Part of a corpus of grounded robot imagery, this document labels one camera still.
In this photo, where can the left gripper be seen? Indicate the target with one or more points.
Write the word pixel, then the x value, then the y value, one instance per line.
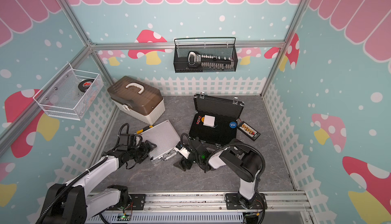
pixel 145 150

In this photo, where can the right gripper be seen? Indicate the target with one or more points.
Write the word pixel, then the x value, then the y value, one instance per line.
pixel 183 161

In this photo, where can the silver poker set case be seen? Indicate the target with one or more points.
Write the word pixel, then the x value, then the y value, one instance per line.
pixel 165 137

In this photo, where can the black poker set case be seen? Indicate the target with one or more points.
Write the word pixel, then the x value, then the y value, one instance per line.
pixel 224 111

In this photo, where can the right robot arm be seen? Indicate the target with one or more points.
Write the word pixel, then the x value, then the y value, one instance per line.
pixel 244 160

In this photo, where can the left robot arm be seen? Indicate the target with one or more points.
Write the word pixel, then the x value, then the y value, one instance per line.
pixel 70 202

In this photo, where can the socket bit set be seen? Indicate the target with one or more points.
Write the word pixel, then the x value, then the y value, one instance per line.
pixel 198 62

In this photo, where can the white card box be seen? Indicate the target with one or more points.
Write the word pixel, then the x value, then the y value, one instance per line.
pixel 209 121

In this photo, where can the blue round dealer chip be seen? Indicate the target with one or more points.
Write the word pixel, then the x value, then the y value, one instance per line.
pixel 233 124

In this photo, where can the black charging connector board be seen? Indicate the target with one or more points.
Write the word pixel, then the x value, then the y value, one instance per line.
pixel 248 131

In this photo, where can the brown lid white toolbox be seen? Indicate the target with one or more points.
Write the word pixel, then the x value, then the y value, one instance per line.
pixel 137 99

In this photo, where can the black tape roll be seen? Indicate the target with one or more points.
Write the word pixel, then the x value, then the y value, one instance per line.
pixel 85 84

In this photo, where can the yellow handled screwdriver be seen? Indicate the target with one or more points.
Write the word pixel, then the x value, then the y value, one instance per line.
pixel 144 129

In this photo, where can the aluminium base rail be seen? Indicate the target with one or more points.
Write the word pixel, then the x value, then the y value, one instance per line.
pixel 214 207

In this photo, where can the white wire wall basket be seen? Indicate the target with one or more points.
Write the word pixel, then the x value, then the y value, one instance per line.
pixel 61 98

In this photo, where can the black wire wall basket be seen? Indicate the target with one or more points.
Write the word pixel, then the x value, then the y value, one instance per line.
pixel 210 54

